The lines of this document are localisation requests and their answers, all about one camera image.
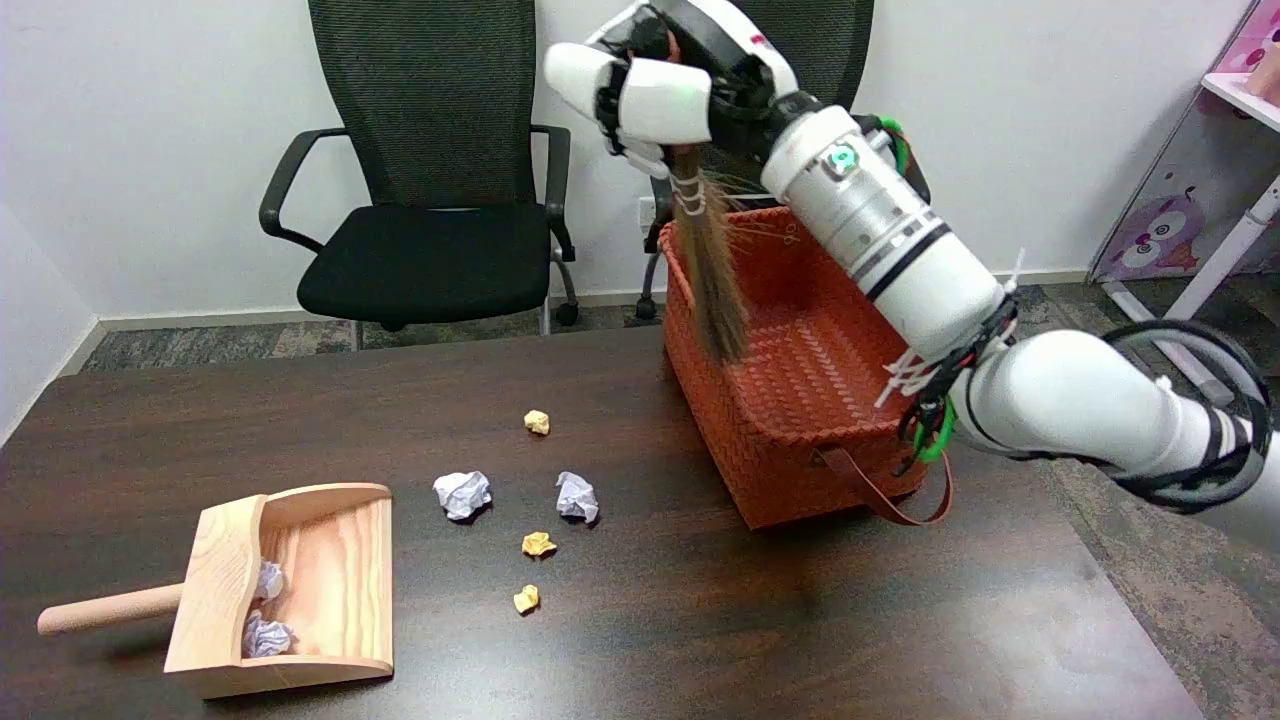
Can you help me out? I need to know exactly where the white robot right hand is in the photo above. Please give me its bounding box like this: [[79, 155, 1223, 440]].
[[543, 0, 821, 181]]

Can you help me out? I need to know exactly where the small brown straw broom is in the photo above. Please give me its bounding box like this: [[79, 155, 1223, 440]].
[[662, 28, 801, 367]]

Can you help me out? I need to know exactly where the wooden dustpan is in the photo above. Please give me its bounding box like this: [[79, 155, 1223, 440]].
[[37, 483, 395, 701]]

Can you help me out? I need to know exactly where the black mesh office chair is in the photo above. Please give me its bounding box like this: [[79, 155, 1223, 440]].
[[258, 0, 581, 351], [636, 0, 933, 323]]

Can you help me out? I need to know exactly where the red woven basket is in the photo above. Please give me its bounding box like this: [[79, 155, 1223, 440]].
[[658, 205, 956, 531]]

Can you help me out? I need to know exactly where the white desk leg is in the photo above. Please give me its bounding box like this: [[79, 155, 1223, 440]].
[[1100, 175, 1280, 401]]

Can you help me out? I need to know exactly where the green cable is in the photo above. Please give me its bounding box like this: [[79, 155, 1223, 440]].
[[878, 115, 958, 464]]

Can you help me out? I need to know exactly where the small black cable loop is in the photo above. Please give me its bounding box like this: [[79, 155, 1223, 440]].
[[895, 295, 1021, 476]]

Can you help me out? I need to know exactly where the large black cable loop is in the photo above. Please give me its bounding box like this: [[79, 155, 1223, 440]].
[[1100, 318, 1273, 516]]

